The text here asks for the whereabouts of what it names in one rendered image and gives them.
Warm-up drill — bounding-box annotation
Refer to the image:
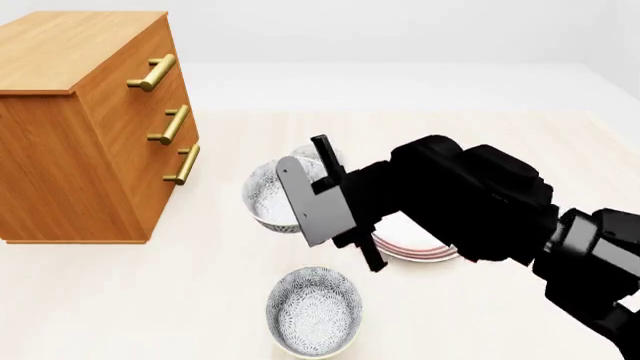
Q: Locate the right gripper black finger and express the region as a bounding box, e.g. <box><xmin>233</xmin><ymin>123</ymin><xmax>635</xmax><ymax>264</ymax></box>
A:
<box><xmin>310</xmin><ymin>134</ymin><xmax>347</xmax><ymax>182</ymax></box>
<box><xmin>355</xmin><ymin>224</ymin><xmax>389</xmax><ymax>273</ymax></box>

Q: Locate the patterned black-and-white bowl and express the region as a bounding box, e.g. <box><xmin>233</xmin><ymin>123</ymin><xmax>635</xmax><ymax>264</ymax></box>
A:
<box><xmin>289</xmin><ymin>144</ymin><xmax>347</xmax><ymax>180</ymax></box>
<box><xmin>241</xmin><ymin>156</ymin><xmax>307</xmax><ymax>235</ymax></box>
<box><xmin>265</xmin><ymin>264</ymin><xmax>364</xmax><ymax>358</ymax></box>

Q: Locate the white plate with red stripes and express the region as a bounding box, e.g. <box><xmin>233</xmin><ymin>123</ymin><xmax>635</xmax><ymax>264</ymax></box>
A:
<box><xmin>371</xmin><ymin>210</ymin><xmax>461</xmax><ymax>264</ymax></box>

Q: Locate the wooden three-drawer cabinet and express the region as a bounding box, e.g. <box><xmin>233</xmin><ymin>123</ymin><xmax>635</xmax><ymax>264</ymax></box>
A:
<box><xmin>0</xmin><ymin>9</ymin><xmax>201</xmax><ymax>246</ymax></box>

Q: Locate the brass drawer handle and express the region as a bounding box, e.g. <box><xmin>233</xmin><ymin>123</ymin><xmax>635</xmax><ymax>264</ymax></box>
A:
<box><xmin>162</xmin><ymin>143</ymin><xmax>201</xmax><ymax>186</ymax></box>
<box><xmin>147</xmin><ymin>103</ymin><xmax>191</xmax><ymax>147</ymax></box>
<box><xmin>126</xmin><ymin>53</ymin><xmax>177</xmax><ymax>93</ymax></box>

